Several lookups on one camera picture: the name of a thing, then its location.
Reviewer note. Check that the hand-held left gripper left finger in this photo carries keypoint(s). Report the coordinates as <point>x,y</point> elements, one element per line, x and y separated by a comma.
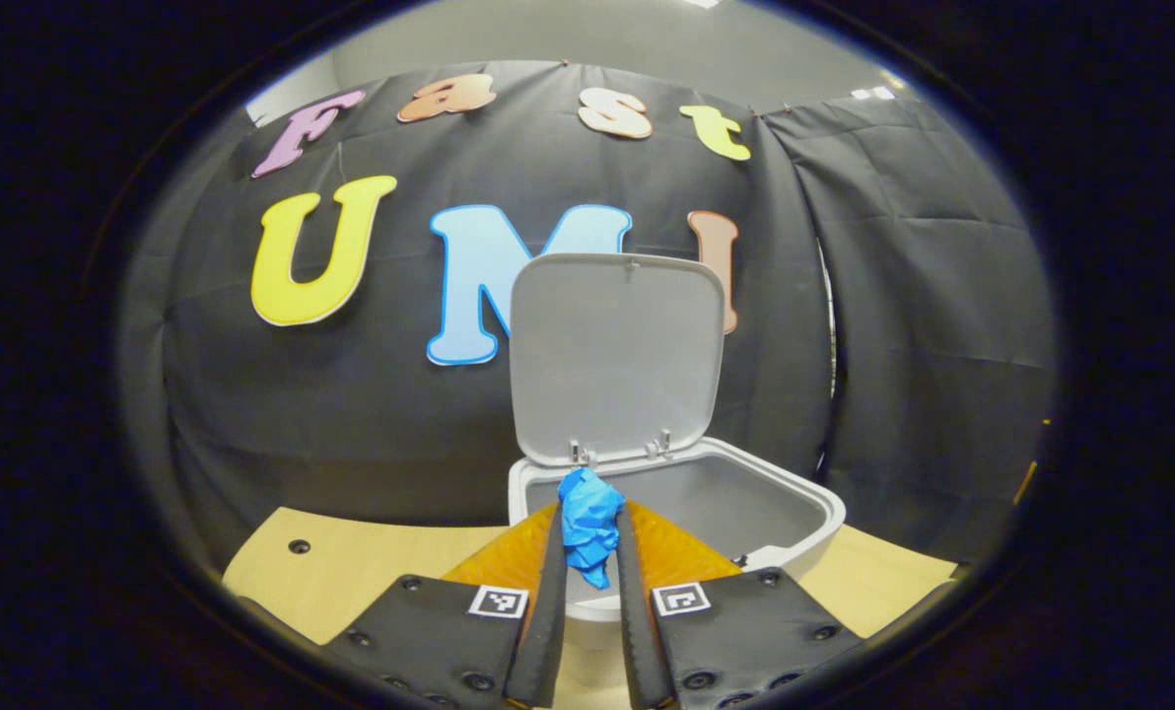
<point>546,631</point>

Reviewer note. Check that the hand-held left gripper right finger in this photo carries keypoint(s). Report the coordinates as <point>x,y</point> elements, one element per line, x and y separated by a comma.
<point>637,641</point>

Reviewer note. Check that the blue paper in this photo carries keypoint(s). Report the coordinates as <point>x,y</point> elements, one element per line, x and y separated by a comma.
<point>592,523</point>

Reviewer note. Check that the white desktop garbage bin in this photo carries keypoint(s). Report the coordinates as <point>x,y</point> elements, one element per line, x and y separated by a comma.
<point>617,345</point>

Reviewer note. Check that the wooden desktop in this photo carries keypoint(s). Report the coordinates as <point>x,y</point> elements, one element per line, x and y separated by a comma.
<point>371,562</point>

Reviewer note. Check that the black backdrop cloth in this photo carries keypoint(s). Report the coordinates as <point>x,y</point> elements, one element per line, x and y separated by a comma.
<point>400,414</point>

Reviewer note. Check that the small ceiling light panel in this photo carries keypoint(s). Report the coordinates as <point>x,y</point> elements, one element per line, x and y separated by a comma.
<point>873,94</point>

